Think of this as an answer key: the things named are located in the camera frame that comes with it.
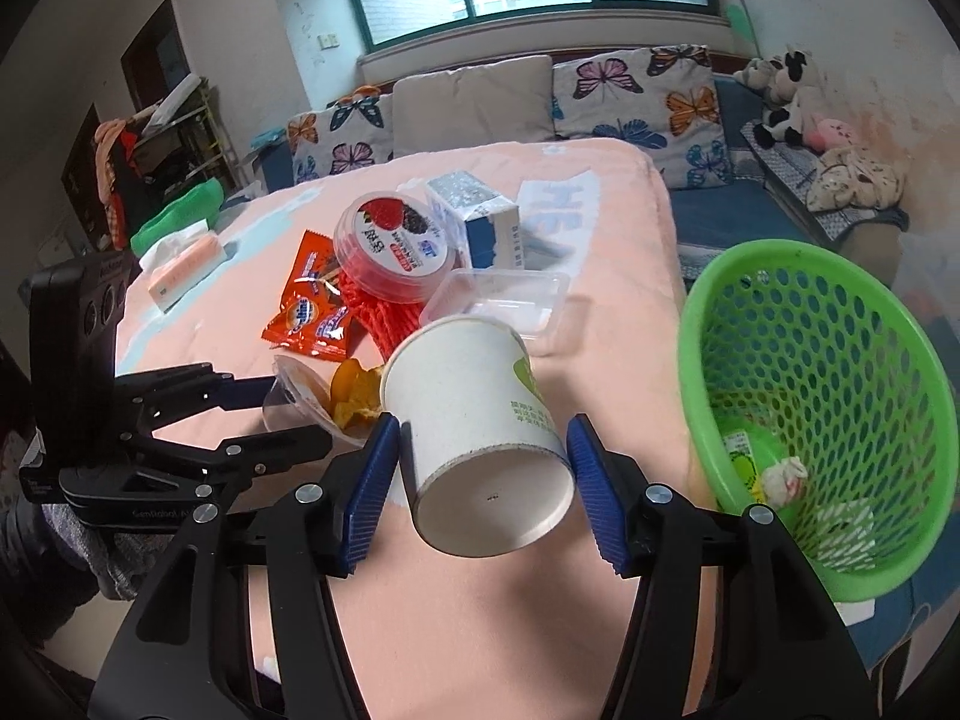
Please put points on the red foam fruit net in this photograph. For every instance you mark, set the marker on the red foam fruit net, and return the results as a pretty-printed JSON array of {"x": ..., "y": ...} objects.
[{"x": 382, "y": 319}]

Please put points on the green plastic mesh basket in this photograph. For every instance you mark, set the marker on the green plastic mesh basket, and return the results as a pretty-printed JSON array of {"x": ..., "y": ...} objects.
[{"x": 697, "y": 360}]

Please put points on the orange peel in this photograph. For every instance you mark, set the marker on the orange peel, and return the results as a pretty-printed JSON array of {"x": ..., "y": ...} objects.
[{"x": 356, "y": 390}]

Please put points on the white and blue carton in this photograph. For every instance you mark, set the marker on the white and blue carton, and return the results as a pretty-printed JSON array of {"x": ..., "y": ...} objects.
[{"x": 487, "y": 236}]

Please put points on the orange snack wrapper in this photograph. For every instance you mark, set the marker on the orange snack wrapper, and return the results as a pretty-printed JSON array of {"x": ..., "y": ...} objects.
[
  {"x": 315, "y": 262},
  {"x": 307, "y": 326}
]

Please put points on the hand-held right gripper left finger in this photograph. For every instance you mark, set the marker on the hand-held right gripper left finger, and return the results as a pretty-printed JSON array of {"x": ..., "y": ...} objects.
[{"x": 367, "y": 499}]

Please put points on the round red-lid plastic cup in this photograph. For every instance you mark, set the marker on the round red-lid plastic cup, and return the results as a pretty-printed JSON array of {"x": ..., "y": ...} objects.
[{"x": 390, "y": 232}]

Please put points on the grey plush toy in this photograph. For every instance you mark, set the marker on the grey plush toy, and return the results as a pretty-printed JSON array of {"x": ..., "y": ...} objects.
[{"x": 754, "y": 73}]

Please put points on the large butterfly print cushion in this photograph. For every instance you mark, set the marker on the large butterfly print cushion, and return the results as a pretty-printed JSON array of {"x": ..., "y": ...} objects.
[{"x": 637, "y": 105}]

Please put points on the pink plush toy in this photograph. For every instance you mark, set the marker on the pink plush toy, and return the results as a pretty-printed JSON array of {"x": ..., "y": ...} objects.
[{"x": 831, "y": 133}]

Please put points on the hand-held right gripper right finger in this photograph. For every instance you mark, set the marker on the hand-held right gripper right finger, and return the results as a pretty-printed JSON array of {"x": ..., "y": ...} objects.
[{"x": 600, "y": 499}]

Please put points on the person's left forearm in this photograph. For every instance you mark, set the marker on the person's left forearm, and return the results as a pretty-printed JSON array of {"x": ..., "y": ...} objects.
[{"x": 82, "y": 549}]

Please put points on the white bottle red cap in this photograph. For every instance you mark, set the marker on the white bottle red cap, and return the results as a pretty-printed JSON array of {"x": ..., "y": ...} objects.
[{"x": 465, "y": 405}]

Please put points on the small butterfly print cushion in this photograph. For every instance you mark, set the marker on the small butterfly print cushion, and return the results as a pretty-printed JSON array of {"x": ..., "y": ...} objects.
[{"x": 337, "y": 139}]

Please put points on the beige cushion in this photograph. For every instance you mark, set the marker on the beige cushion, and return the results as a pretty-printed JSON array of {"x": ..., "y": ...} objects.
[{"x": 472, "y": 105}]

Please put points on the pink tissue pack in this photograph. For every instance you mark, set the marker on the pink tissue pack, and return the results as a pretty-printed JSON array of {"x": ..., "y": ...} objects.
[{"x": 184, "y": 270}]

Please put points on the metal drying rack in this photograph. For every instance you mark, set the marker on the metal drying rack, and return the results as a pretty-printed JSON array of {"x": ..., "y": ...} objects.
[{"x": 187, "y": 127}]

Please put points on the clear plastic cup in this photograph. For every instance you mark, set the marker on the clear plastic cup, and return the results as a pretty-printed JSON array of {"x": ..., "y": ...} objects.
[{"x": 300, "y": 390}]

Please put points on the black and white cow plush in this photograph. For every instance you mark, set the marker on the black and white cow plush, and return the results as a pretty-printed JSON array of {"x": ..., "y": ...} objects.
[{"x": 787, "y": 120}]

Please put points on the hanging clothes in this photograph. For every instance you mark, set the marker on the hanging clothes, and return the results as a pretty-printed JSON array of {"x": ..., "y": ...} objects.
[{"x": 112, "y": 180}]

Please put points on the crumpled white paper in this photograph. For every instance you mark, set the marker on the crumpled white paper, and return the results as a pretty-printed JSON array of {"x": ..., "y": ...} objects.
[{"x": 786, "y": 480}]

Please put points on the clear plastic food container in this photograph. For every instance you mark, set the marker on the clear plastic food container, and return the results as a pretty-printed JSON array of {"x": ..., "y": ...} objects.
[{"x": 495, "y": 300}]

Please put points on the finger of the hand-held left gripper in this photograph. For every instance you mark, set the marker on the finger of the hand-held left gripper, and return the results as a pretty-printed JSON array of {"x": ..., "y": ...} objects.
[
  {"x": 247, "y": 394},
  {"x": 300, "y": 444}
]

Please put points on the spotted cream cloth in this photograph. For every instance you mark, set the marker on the spotted cream cloth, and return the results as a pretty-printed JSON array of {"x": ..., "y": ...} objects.
[{"x": 855, "y": 180}]

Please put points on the green label wrapper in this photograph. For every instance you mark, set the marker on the green label wrapper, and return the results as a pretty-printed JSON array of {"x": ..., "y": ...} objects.
[{"x": 746, "y": 461}]

